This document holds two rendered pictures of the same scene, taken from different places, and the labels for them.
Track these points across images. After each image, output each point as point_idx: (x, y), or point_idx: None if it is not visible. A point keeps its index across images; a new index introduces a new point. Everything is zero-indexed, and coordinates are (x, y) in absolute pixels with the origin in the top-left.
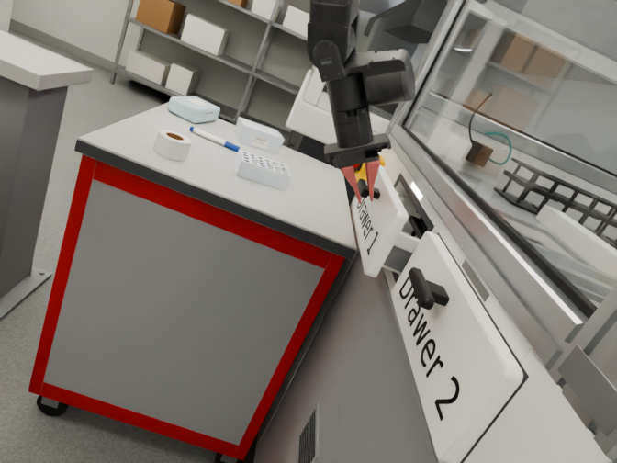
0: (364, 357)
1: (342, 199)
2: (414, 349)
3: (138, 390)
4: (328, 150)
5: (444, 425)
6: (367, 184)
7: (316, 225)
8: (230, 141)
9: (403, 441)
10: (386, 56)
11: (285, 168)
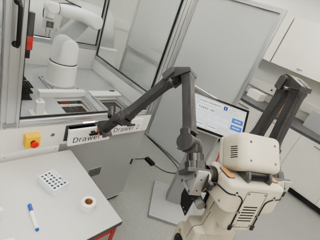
0: (103, 147)
1: (18, 161)
2: (126, 131)
3: None
4: (109, 135)
5: (138, 128)
6: (98, 131)
7: (71, 159)
8: (9, 219)
9: (127, 137)
10: (118, 110)
11: (53, 170)
